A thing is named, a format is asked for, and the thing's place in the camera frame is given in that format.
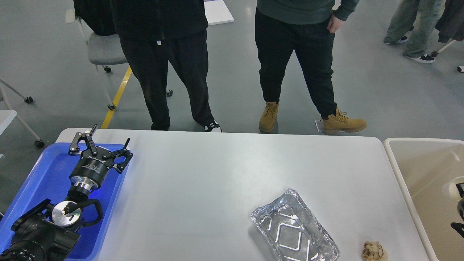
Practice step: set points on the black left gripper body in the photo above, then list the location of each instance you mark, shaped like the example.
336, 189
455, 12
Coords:
91, 170

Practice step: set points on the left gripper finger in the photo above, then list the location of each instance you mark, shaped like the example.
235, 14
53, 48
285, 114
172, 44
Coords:
87, 138
111, 156

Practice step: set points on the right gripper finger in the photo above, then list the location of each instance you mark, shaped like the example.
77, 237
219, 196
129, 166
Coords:
459, 228
460, 189

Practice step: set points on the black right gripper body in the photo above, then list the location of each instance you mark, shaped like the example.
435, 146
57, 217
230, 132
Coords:
460, 208

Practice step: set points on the white paper cup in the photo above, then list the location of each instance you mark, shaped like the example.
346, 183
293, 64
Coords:
453, 193

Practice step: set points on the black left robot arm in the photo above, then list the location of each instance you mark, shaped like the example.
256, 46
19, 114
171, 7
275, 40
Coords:
62, 210

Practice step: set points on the blue plastic tray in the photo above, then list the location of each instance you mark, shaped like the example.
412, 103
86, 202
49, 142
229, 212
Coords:
49, 179

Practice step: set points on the beige plastic bin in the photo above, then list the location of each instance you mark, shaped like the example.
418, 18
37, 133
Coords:
423, 168

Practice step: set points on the white side table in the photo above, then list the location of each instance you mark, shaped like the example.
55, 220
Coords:
9, 114

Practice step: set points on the crumpled brown paper ball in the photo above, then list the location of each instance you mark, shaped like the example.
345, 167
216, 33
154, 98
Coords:
374, 251

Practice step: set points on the grey office chair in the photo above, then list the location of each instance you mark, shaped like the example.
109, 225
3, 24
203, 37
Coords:
103, 51

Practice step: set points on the person in black trousers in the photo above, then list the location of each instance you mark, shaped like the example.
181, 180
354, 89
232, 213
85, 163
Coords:
153, 35

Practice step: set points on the clear floor plate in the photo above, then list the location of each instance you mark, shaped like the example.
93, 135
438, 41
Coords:
319, 124

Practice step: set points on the chair with dark coat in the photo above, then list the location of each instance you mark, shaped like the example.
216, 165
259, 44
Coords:
450, 25

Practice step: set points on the aluminium foil tray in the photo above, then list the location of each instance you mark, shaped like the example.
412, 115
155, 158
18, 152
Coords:
293, 231

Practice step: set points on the white board on floor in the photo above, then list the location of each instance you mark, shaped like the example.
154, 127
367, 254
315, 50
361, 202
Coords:
217, 12

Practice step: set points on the person in grey jeans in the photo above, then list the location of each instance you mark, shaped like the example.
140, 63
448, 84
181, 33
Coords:
412, 23

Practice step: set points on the person with tan boots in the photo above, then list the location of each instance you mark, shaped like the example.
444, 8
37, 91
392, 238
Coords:
306, 28

